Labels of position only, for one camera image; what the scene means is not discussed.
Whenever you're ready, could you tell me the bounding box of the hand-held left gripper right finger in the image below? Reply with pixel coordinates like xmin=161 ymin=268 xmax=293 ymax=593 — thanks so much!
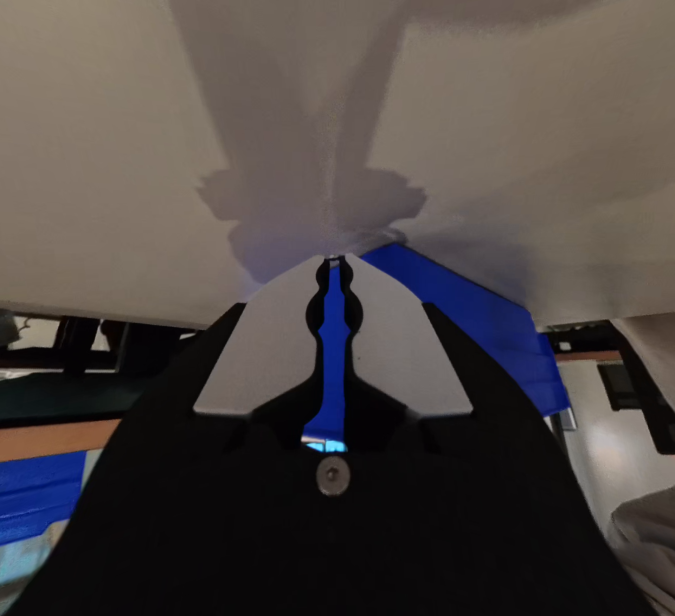
xmin=339 ymin=255 xmax=474 ymax=450

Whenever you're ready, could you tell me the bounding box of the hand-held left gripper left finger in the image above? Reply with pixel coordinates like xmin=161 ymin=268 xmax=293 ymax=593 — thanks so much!
xmin=192 ymin=255 xmax=334 ymax=450

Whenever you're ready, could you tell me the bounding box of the blue plastic bin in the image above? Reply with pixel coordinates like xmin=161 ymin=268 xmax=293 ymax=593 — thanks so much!
xmin=303 ymin=243 xmax=571 ymax=443

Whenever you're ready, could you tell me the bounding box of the wooden side table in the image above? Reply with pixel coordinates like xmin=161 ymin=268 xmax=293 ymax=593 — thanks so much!
xmin=0 ymin=418 xmax=123 ymax=463

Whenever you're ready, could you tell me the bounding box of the blue storage bin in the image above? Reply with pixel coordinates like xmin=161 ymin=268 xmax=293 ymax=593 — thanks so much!
xmin=0 ymin=450 xmax=86 ymax=548

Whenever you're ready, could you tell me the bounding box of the person's cream sweatshirt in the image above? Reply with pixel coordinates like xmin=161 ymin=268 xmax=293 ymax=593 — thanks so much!
xmin=606 ymin=489 xmax=675 ymax=616

